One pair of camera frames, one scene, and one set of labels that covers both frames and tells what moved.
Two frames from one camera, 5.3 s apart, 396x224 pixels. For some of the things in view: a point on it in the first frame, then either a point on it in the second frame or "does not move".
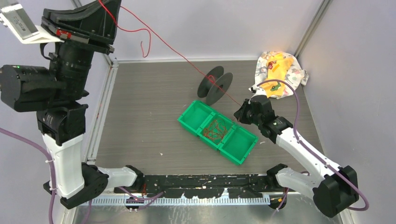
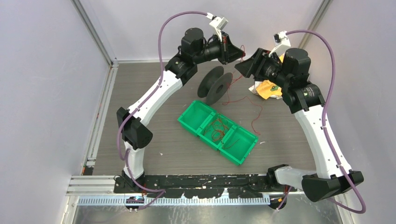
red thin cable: (216, 129) -> (225, 102)
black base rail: (241, 186) does not move
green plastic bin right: (238, 145) does not move
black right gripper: (241, 114) -> (255, 66)
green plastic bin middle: (214, 129) does not move
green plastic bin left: (195, 116) does not move
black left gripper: (89, 26) -> (229, 52)
